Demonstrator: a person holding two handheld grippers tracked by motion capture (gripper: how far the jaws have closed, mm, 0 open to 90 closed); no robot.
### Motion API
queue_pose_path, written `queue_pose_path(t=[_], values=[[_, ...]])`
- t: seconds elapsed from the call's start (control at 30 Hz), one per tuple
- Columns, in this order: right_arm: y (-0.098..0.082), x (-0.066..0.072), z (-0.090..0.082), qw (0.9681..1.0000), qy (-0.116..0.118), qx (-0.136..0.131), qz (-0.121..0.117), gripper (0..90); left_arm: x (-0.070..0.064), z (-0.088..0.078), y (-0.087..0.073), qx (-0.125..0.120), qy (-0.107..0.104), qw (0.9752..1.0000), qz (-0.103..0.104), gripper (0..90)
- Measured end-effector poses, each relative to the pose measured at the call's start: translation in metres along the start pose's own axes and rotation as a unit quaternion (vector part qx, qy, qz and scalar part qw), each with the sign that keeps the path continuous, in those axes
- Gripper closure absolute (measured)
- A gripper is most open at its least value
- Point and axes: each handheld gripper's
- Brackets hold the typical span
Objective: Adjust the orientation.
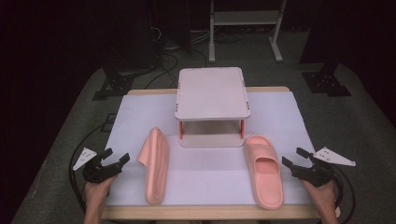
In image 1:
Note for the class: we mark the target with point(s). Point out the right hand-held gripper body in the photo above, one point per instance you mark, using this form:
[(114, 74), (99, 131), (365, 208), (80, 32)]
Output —
[(316, 174)]

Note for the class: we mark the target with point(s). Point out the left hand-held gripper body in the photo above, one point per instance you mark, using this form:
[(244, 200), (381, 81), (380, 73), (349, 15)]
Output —
[(101, 172)]

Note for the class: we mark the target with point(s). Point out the pink slipper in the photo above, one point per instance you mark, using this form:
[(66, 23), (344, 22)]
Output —
[(264, 174), (155, 168)]

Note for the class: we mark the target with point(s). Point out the white shoe rack orange posts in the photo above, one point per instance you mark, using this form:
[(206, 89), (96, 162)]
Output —
[(211, 93)]

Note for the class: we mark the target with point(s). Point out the person's left hand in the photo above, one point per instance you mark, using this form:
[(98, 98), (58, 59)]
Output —
[(96, 194)]

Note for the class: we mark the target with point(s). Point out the person's right hand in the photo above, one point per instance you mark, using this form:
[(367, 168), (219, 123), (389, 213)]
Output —
[(323, 197)]

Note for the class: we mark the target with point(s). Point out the black stand base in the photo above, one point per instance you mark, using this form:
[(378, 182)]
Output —
[(325, 82), (113, 87)]

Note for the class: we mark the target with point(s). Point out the white table cover sheet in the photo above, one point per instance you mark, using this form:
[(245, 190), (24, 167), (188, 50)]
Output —
[(202, 174)]

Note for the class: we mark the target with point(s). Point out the white metal desk frame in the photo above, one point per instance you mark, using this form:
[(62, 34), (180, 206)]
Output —
[(246, 17)]

